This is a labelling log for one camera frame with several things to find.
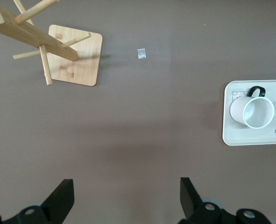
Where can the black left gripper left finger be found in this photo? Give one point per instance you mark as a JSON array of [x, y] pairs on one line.
[[56, 198]]

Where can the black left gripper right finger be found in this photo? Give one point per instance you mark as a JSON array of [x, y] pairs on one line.
[[191, 200]]

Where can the wooden cup rack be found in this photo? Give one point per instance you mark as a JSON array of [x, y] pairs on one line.
[[35, 37]]

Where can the cream tray bear print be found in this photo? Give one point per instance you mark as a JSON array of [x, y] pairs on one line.
[[236, 135]]

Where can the brown table mat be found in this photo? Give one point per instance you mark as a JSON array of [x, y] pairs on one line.
[[138, 116]]

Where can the clear tape piece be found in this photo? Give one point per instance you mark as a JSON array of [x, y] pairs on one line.
[[141, 53]]

